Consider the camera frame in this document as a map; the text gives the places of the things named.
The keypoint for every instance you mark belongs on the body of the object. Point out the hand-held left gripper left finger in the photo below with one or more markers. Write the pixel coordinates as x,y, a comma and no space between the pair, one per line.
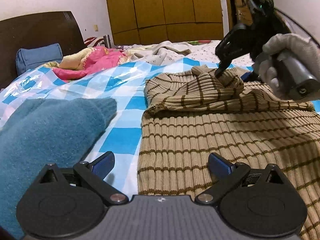
103,164

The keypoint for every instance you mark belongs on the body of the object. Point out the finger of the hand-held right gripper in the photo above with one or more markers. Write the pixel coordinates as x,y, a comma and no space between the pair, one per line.
226,52
247,76

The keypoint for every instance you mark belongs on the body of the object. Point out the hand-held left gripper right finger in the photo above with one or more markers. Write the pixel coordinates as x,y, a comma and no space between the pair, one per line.
220,166

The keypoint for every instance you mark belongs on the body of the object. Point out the beige striped knit sweater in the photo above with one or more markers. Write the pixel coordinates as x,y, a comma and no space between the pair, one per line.
187,135

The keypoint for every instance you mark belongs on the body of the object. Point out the person's right hand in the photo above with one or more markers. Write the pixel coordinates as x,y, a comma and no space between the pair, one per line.
295,43

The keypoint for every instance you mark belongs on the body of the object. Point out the floral bed sheet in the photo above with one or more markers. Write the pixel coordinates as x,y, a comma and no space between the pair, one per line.
200,52

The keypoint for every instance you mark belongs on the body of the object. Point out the beige cloth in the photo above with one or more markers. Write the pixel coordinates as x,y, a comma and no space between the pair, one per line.
172,46

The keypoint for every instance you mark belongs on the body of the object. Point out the teal fleece cloth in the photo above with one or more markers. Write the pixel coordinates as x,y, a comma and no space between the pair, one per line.
45,135

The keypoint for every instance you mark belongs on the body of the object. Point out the wooden wardrobe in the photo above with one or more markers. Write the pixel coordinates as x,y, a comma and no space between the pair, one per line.
162,5

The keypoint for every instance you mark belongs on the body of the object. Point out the blue checkered plastic sheet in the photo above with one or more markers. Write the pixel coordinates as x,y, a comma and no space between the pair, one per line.
125,80

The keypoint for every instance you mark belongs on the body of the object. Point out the pink and yellow quilt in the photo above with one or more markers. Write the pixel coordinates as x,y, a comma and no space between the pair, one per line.
100,60

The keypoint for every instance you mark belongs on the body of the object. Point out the metal thermos bottle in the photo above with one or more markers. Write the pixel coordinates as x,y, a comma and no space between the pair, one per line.
107,41

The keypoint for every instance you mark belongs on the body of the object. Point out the red patterned cloth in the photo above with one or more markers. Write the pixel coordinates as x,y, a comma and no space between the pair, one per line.
92,42

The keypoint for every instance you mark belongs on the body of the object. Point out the blue pillow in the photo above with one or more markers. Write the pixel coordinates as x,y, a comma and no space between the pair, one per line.
37,57

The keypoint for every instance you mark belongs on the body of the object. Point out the dark wooden headboard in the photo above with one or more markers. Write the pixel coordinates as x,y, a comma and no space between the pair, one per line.
37,30

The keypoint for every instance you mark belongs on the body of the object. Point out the wall socket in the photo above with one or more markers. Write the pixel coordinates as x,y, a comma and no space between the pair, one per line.
95,27

